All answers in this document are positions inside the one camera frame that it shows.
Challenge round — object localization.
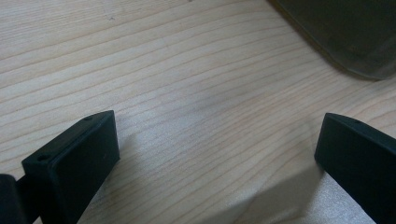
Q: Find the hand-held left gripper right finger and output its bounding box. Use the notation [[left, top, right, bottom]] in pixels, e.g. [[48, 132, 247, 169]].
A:
[[314, 112, 396, 224]]

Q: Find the translucent brown storage box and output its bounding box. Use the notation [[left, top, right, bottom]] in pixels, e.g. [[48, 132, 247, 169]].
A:
[[267, 0, 396, 81]]

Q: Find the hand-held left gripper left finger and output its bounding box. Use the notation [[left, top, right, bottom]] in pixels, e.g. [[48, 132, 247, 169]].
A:
[[21, 109, 121, 224]]

